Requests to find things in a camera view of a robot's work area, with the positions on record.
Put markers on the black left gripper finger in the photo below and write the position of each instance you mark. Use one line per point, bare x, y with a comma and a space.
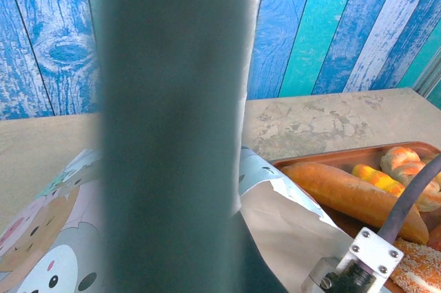
262, 265

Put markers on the striped orange fake bread roll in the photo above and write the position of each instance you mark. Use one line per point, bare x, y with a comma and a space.
375, 177

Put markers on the sesame topped fake bread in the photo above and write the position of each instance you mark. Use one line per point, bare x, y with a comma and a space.
418, 265

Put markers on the reddish brown fake bread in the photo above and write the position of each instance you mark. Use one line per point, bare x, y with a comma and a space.
435, 238

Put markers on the printed white paper bag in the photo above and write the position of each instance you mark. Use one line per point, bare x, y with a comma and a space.
41, 231

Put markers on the brown plastic tray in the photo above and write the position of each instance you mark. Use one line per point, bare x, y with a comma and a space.
327, 159

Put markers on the aluminium frame post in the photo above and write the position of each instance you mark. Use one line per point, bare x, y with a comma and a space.
430, 79

